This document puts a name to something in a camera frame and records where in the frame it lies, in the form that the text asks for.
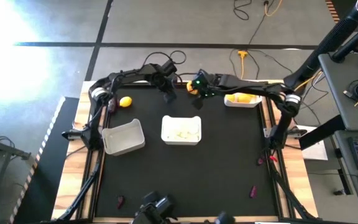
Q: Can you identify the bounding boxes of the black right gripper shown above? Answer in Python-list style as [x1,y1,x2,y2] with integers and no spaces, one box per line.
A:
[192,71,222,111]

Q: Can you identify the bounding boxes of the purple eggplant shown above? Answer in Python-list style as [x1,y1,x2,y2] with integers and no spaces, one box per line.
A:
[107,96,119,114]

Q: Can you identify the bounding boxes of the white paper sheet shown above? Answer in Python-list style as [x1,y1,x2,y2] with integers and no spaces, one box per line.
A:
[301,139,329,161]

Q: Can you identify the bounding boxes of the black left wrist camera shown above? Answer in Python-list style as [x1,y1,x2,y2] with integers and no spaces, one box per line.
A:
[161,60,178,75]

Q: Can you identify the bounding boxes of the black rounded object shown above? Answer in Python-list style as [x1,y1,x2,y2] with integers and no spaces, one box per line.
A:
[214,210,236,224]

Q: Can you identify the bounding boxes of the yellow floor cable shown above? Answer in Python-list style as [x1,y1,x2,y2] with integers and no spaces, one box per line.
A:
[287,70,323,97]

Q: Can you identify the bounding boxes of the black floor mat striped edge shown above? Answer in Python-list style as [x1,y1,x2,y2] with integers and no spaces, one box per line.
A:
[9,96,81,224]

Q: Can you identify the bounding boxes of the yellow extension cord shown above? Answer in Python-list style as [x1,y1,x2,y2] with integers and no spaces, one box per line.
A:
[237,49,249,80]

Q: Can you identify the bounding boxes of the grey desk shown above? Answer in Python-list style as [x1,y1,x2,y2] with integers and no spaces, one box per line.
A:
[334,129,358,208]
[318,52,358,131]

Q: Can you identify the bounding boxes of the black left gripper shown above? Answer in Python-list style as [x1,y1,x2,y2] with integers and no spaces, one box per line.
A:
[150,70,178,104]

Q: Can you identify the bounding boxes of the black aluminium rig frame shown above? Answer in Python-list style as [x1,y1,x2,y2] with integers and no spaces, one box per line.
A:
[40,79,323,224]

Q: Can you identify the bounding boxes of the black tower fan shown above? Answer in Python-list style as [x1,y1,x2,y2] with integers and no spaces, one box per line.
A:
[283,0,358,96]

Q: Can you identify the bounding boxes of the black desk leg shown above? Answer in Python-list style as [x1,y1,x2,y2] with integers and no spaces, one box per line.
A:
[298,114,347,151]

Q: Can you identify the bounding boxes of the white plastic basket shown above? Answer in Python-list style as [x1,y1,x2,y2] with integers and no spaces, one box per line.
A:
[160,114,203,146]
[101,118,146,157]
[224,91,263,109]

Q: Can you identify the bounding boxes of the grey metal side table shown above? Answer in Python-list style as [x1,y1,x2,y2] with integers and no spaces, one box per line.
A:
[0,124,32,224]

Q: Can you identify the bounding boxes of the black table mat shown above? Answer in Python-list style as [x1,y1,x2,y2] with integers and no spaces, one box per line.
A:
[95,83,280,218]

